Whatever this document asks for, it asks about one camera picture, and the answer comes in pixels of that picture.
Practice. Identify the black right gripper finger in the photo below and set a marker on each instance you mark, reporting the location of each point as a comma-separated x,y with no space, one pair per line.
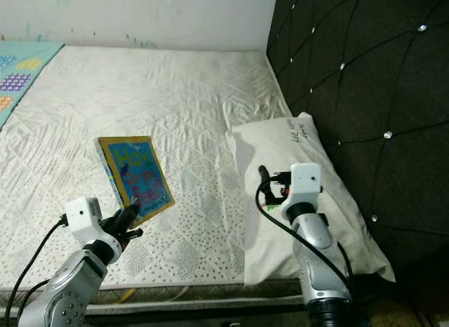
264,183

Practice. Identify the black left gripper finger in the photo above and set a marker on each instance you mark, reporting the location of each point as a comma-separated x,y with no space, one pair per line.
126,215
135,234

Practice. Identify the blue yellow picture book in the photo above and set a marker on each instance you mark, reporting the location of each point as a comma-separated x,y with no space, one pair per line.
137,176

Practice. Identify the white pillow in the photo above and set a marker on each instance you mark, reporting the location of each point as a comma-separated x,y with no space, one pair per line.
351,201

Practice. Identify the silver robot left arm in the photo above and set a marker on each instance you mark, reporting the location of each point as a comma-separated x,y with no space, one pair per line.
70,292

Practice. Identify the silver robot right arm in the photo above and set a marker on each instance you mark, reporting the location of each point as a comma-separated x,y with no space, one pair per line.
323,264

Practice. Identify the white dotted quilted mattress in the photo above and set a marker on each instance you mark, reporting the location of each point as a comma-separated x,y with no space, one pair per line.
147,95

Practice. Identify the dark tufted headboard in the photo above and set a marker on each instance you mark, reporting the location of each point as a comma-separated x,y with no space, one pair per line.
365,74

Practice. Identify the teal mat with coloured shapes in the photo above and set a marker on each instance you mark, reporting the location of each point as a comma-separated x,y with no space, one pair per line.
24,74

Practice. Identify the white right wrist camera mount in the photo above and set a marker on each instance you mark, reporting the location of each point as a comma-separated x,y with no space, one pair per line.
303,182

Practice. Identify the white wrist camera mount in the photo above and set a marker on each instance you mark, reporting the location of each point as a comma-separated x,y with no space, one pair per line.
303,182
84,216

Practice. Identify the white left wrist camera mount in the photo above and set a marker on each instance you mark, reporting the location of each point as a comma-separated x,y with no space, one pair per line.
84,216

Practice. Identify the dark bed frame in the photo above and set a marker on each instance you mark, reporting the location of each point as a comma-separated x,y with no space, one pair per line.
182,311

